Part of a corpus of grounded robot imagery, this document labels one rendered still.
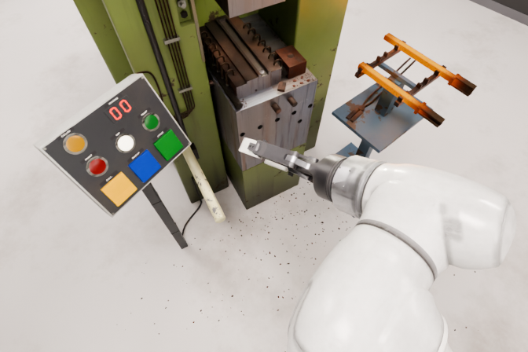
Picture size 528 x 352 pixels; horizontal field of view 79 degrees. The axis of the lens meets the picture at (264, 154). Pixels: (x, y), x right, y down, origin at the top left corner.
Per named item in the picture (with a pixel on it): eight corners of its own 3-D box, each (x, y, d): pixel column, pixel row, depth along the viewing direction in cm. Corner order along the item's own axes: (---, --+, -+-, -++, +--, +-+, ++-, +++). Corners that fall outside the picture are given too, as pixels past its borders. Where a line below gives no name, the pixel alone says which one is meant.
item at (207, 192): (227, 220, 134) (226, 214, 130) (215, 225, 133) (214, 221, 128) (189, 144, 156) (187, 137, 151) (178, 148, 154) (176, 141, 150)
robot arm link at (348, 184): (377, 152, 43) (341, 144, 47) (351, 216, 42) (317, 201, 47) (403, 173, 49) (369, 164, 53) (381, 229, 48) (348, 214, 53)
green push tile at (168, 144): (184, 146, 108) (171, 129, 104) (168, 161, 105) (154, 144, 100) (181, 145, 109) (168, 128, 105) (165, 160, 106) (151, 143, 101)
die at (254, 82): (280, 82, 134) (281, 66, 127) (237, 99, 128) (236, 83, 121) (236, 27, 154) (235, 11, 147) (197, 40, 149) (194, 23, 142)
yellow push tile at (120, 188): (137, 188, 99) (122, 171, 95) (118, 207, 96) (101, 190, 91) (135, 187, 100) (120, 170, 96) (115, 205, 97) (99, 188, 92)
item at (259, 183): (298, 185, 210) (306, 142, 172) (246, 210, 200) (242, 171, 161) (258, 126, 238) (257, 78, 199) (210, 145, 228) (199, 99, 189)
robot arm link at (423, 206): (392, 141, 45) (337, 207, 40) (533, 169, 33) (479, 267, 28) (405, 194, 51) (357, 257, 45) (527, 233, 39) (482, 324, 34)
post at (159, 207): (188, 246, 188) (119, 133, 98) (181, 249, 187) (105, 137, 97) (185, 240, 190) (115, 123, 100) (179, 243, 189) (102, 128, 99)
